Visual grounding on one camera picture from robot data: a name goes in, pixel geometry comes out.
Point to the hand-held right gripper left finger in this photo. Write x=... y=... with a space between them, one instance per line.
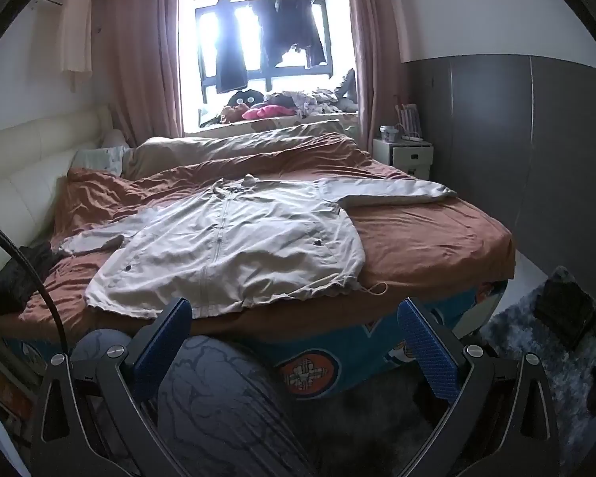
x=163 y=349

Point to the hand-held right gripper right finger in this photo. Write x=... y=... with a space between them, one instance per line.
x=427 y=353

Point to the beige zip jacket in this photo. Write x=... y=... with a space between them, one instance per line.
x=228 y=248

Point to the pile of mixed clothes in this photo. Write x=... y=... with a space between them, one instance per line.
x=313 y=99

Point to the person's right leg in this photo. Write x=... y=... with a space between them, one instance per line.
x=218 y=407

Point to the grey shaggy rug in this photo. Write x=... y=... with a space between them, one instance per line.
x=526 y=353

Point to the bed with rust-orange sheet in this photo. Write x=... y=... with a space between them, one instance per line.
x=417 y=238

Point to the black bag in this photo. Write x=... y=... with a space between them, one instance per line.
x=568 y=313

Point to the black cloth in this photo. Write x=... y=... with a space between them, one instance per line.
x=15 y=273

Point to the white patterned pillow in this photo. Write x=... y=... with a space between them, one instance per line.
x=99 y=161

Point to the white nightstand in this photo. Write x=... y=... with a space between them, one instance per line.
x=402 y=156

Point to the beige duvet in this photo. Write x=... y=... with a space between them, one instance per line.
x=238 y=146

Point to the white jar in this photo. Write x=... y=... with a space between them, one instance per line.
x=390 y=133

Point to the cream padded headboard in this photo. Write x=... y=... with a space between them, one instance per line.
x=25 y=169

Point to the grey wardrobe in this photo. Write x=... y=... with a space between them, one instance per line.
x=501 y=134

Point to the pink striped box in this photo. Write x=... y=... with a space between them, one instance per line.
x=408 y=118

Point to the pink cloth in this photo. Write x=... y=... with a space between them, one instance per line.
x=263 y=112

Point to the black plush toy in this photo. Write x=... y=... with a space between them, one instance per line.
x=243 y=98

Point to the pink curtain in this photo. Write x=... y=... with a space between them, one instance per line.
x=139 y=49
x=377 y=35

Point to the dark hanging pants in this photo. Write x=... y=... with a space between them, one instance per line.
x=231 y=54

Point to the cream hanging cloth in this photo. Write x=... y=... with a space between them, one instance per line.
x=75 y=35

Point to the dark hanging shirt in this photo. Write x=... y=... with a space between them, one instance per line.
x=293 y=25

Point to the window with dark frame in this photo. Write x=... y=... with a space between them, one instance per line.
x=288 y=77

